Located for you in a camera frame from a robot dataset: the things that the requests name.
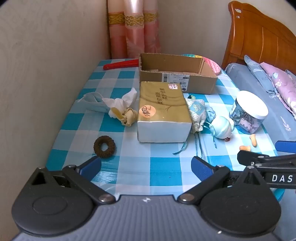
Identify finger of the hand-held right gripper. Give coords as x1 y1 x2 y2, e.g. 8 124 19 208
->
276 141 296 154
237 150 296 168

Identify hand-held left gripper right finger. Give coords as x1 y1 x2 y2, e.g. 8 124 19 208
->
178 156 267 205

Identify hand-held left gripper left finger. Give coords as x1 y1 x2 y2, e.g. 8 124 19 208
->
31 156 116 205

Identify blue striped plush ball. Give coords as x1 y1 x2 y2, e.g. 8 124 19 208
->
211 116 235 139

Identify white cloth sock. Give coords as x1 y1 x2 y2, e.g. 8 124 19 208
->
102 88 138 118

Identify brown cardboard box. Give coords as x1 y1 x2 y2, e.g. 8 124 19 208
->
139 53 218 95

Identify brown hair scrunchie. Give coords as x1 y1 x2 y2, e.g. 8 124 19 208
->
94 136 115 158

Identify pillows on bed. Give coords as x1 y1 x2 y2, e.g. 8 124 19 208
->
224 62 296 145

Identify blue checkered tablecloth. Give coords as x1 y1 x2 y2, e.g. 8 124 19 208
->
45 59 287 205

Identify clear jar with white lid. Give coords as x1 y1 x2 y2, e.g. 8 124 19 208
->
229 90 269 135

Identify floral sachet pouch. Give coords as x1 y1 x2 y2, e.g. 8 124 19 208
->
185 96 208 133

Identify pink floral pillow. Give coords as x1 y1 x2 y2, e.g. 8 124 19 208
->
261 62 296 117

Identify blue face mask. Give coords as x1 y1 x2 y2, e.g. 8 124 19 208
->
77 92 110 113

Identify gold tissue pack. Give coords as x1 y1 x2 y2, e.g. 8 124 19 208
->
137 81 193 143

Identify grey-blue leaf print pillow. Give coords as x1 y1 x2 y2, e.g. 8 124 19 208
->
244 55 296 109

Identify pastel bubble fidget toy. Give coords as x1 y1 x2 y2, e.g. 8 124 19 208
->
181 54 221 75

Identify wooden headboard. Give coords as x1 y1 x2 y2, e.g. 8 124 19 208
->
221 1 296 76

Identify pink curtain with gold trim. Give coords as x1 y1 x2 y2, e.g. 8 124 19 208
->
107 0 162 59

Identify blue ribbon cord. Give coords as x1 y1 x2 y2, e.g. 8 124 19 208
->
173 105 218 160

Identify red plastic handle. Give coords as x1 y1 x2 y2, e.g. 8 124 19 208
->
103 59 139 70

